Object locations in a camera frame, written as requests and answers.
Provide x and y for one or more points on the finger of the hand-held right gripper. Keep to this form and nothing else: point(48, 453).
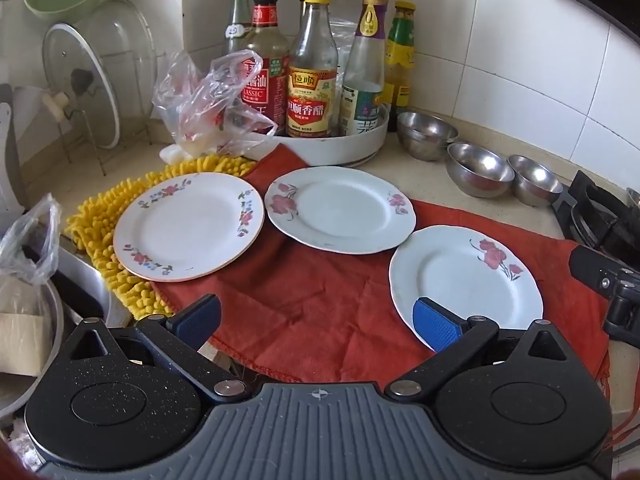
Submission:
point(590, 265)

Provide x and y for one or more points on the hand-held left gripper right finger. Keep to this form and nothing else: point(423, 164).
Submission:
point(437, 324)

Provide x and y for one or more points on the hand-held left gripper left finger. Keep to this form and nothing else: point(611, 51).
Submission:
point(197, 319)

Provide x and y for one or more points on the scalloped plate with red flowers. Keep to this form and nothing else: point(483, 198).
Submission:
point(465, 280)
point(340, 210)

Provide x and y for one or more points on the medium steel bowl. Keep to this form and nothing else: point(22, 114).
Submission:
point(480, 167)

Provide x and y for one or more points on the black gas stove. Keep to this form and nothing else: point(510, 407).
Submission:
point(595, 215)

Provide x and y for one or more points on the round plate with small flowers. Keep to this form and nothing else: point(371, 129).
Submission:
point(190, 230)

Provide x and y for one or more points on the small steel bowl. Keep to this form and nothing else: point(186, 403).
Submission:
point(535, 180)

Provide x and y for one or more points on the steel tray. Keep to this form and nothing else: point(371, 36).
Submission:
point(95, 280)

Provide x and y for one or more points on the red cloth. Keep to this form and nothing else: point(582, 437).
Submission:
point(310, 300)

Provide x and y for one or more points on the yellow chenille mat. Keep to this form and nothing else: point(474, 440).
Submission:
point(100, 220)

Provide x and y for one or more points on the steel pot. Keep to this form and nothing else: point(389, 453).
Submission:
point(52, 310)

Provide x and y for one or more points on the pale rectangular block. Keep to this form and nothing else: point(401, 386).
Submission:
point(20, 342)

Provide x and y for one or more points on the crumpled clear plastic bag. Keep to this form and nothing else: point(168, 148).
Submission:
point(25, 240)

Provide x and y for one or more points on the large steel bowl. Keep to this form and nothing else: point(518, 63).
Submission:
point(425, 132)

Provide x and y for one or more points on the white rotating bottle rack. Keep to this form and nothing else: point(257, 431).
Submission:
point(325, 152)

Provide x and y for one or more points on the clear plastic bag red print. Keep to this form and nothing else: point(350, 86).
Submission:
point(200, 105)

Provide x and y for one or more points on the vinegar bottle yellow cap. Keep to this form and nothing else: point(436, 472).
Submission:
point(311, 105)

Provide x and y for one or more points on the soy sauce bottle red label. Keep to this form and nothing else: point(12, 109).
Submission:
point(265, 75)

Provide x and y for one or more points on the clear bottle purple neck label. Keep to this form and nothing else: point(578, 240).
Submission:
point(367, 60)

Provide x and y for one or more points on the oil bottle green yellow label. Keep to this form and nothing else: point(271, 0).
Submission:
point(401, 45)

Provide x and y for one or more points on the glass pot lid white rim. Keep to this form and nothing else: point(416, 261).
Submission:
point(75, 60)

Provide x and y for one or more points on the large clear glass lid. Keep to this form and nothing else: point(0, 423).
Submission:
point(125, 35)

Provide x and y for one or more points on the green glass bottle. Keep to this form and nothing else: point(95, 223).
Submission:
point(239, 20)

